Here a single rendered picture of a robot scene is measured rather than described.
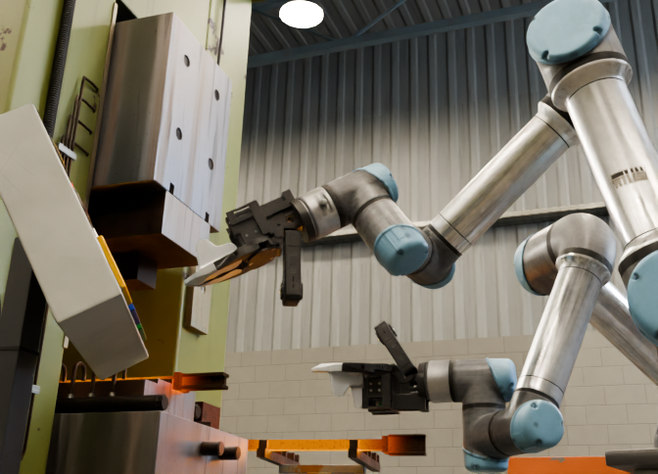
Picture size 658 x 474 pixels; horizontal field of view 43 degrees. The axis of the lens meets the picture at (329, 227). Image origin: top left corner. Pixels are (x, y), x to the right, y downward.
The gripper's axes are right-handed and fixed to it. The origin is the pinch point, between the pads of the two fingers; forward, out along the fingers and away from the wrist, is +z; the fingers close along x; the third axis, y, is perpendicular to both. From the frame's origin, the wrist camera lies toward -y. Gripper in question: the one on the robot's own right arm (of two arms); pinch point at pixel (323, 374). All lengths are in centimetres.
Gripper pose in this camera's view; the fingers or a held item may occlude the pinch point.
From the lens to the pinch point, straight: 159.1
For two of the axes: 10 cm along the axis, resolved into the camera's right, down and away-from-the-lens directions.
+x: 3.2, 3.6, 8.8
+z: -9.5, 0.9, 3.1
